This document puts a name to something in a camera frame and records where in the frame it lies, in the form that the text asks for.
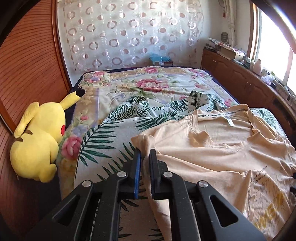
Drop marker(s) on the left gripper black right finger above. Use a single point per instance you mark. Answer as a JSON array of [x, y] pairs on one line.
[[197, 210]]

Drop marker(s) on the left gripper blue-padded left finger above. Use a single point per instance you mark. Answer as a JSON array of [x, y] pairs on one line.
[[92, 210]]

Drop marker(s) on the beige printed t-shirt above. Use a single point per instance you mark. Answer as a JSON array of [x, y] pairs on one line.
[[236, 152]]

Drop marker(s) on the yellow Pikachu plush toy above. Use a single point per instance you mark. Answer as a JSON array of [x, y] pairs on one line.
[[37, 138]]

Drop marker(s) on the palm leaf print sheet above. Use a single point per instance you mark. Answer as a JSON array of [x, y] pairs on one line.
[[106, 147]]

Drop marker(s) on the wooden side cabinet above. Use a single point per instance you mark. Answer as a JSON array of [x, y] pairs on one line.
[[247, 88]]

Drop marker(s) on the white plastic bag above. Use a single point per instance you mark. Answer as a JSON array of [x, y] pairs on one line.
[[268, 79]]

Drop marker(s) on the bright window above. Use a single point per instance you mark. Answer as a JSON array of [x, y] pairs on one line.
[[268, 44]]

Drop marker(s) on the pink bottle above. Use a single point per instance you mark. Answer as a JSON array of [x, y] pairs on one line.
[[257, 67]]

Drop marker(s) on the floral bed blanket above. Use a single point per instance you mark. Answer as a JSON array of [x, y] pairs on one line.
[[106, 90]]

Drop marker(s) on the cardboard box on cabinet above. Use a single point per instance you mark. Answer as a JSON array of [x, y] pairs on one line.
[[230, 53]]

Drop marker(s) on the wooden slatted wardrobe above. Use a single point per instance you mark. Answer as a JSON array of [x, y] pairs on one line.
[[32, 69]]

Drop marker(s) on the blue tissue box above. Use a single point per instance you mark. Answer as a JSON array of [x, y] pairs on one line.
[[157, 60]]

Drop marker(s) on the circle pattern sheer curtain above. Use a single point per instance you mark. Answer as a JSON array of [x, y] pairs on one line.
[[99, 35]]

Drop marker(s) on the white window drape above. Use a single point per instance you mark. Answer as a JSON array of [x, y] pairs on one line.
[[229, 7]]

